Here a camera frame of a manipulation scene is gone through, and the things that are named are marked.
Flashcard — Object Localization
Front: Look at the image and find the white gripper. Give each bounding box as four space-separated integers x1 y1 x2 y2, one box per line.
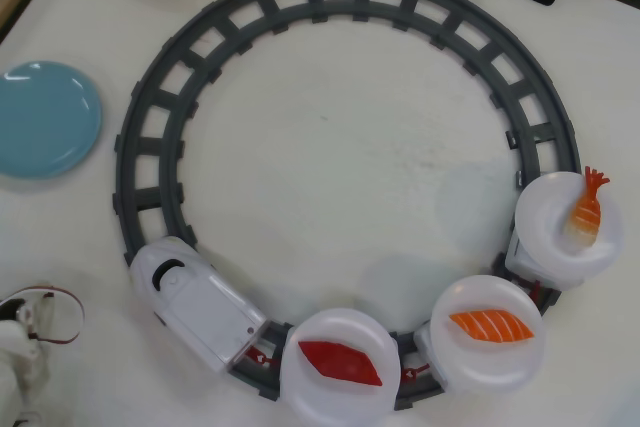
0 296 52 427

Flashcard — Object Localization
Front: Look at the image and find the red tuna sushi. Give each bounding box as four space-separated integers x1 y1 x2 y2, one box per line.
297 340 384 388

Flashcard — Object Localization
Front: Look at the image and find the white Shinkansen toy locomotive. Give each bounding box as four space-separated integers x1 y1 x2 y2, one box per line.
130 236 269 376

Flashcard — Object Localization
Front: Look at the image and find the blue dish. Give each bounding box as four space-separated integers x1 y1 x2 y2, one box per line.
0 60 104 181

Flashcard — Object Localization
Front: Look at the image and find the orange salmon sushi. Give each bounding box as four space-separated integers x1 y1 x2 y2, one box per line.
448 307 536 344

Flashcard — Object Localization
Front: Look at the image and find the orange shrimp sushi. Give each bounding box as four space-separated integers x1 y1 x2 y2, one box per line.
564 165 611 251

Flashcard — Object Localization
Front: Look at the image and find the white round plate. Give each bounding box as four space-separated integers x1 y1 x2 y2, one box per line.
278 309 401 423
514 171 625 291
429 274 542 396

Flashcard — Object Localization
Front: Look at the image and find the red and white wire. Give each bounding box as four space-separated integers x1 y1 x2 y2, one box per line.
0 285 86 347

